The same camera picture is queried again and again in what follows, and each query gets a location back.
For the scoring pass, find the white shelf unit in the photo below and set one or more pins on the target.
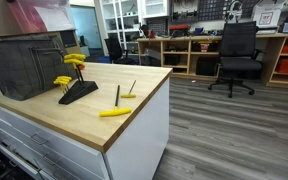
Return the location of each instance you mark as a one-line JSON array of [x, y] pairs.
[[154, 8]]

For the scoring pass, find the small orange object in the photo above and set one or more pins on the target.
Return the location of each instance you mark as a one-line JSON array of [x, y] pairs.
[[81, 67]]

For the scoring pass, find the headphones on stand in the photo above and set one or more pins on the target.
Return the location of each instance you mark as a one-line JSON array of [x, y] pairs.
[[234, 13]]

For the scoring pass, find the white labelled box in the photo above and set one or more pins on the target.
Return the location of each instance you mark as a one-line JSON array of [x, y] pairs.
[[267, 16]]

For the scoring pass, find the red toolbox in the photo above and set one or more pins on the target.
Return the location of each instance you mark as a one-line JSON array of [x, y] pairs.
[[179, 27]]

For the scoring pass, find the white drawer cabinet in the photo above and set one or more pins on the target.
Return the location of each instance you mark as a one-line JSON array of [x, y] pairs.
[[140, 140]]

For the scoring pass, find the black mesh office chair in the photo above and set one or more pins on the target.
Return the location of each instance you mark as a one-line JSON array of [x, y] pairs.
[[237, 43]]

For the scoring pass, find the red and white cup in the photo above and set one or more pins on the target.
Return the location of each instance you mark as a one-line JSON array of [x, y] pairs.
[[204, 47]]

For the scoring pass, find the black tool pegboard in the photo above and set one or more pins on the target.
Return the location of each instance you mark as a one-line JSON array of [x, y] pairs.
[[210, 8]]

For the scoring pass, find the grey case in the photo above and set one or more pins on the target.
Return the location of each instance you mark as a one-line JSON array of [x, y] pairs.
[[150, 56]]

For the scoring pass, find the blue bin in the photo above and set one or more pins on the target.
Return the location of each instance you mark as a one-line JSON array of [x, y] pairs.
[[104, 60]]

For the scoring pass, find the blue glass door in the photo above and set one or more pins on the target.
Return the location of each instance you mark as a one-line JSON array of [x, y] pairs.
[[87, 26]]

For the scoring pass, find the large black box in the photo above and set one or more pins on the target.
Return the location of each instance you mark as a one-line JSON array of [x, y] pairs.
[[206, 66]]

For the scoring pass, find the black hex key stand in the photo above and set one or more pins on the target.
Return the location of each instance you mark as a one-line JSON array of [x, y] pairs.
[[79, 91]]

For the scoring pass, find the wooden workbench with shelves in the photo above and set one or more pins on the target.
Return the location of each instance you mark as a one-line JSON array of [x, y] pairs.
[[177, 52]]

